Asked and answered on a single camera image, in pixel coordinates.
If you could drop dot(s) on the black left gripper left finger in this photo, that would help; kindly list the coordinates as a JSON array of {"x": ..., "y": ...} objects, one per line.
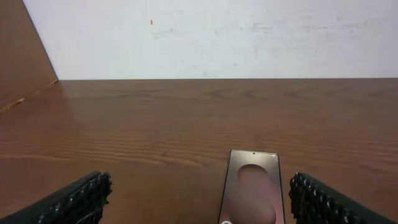
[{"x": 82, "y": 201}]

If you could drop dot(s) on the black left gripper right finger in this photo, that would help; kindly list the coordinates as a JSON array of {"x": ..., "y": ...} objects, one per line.
[{"x": 313, "y": 202}]

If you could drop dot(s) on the Galaxy S25 Ultra smartphone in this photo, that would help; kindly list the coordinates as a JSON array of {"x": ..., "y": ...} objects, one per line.
[{"x": 252, "y": 189}]

